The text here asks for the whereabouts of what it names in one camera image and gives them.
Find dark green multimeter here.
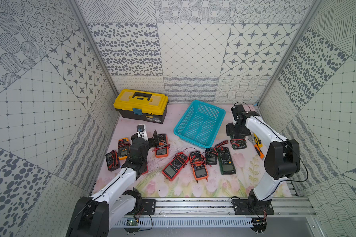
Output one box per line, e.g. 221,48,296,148
216,147,236,175
230,139,247,150

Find red multimeter with grey screen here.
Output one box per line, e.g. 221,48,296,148
162,152,189,181

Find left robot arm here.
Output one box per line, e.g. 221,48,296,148
66,124,158,237

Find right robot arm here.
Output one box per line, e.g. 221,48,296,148
226,105,300,207

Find orange multimeter near left gripper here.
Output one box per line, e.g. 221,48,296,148
154,134,170,158

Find small yellow multimeter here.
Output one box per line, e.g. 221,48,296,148
118,138,130,160

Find black red multimeter far left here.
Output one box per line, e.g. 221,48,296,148
105,150,120,172

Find small black multimeter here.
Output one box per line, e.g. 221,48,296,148
205,148,218,166

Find teal plastic basket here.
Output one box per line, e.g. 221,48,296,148
174,100,226,149

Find orange multimeter centre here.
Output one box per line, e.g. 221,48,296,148
189,151,209,182

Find yellow utility knife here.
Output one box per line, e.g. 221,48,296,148
254,134,263,148

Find yellow black toolbox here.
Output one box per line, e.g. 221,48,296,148
113,89,169,124

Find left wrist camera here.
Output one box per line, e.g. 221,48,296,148
136,124,148,141

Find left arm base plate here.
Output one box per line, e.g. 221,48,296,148
127,199,156,216

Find white cable duct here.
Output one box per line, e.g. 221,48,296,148
112,217,253,228

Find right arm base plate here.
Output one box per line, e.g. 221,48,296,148
230,198,275,216

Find aluminium rail frame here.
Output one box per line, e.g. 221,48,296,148
118,197,316,219

